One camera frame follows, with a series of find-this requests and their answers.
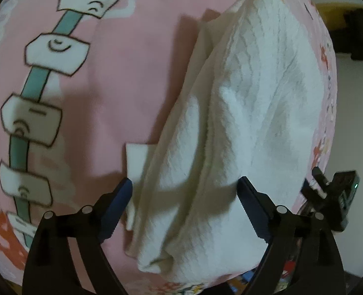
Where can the white zip hoodie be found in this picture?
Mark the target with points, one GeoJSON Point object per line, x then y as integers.
{"type": "Point", "coordinates": [246, 98]}

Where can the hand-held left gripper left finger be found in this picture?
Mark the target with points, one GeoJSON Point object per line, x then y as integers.
{"type": "Point", "coordinates": [117, 209]}

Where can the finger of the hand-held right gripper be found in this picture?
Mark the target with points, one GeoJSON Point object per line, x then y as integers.
{"type": "Point", "coordinates": [321, 178]}
{"type": "Point", "coordinates": [312, 193]}

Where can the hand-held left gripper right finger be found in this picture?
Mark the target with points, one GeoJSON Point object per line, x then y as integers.
{"type": "Point", "coordinates": [255, 215]}

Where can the pink printed blanket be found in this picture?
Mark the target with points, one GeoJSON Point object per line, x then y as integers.
{"type": "Point", "coordinates": [107, 83]}

